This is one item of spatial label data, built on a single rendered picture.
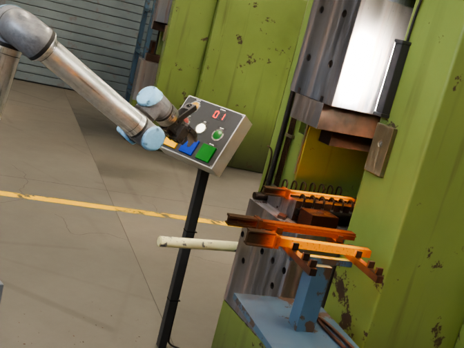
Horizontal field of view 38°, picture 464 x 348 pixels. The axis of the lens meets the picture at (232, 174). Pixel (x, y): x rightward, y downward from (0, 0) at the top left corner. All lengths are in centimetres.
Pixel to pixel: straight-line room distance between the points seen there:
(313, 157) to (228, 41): 459
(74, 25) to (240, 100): 369
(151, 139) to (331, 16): 79
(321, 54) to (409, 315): 98
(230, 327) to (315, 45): 116
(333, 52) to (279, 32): 497
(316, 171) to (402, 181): 64
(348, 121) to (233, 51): 486
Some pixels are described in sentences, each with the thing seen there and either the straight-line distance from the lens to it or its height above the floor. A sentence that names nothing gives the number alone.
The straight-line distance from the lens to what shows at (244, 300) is 213.
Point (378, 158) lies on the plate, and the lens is 233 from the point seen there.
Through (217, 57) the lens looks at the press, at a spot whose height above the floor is 116.
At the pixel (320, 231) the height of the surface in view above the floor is 102.
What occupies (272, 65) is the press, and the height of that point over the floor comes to 121.
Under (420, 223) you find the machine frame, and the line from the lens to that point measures 229.
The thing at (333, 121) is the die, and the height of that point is 131.
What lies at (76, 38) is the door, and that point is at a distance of 1030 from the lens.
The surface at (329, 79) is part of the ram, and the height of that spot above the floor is 145.
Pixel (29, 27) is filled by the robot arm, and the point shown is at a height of 140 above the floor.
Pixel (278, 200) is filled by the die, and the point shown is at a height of 95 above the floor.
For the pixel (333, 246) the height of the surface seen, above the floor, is 101.
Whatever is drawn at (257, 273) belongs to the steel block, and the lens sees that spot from 257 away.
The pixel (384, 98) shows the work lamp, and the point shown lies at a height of 144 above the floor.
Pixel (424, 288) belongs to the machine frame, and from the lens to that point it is 243.
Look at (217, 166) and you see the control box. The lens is 281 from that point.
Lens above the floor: 156
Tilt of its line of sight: 13 degrees down
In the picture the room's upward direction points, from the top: 14 degrees clockwise
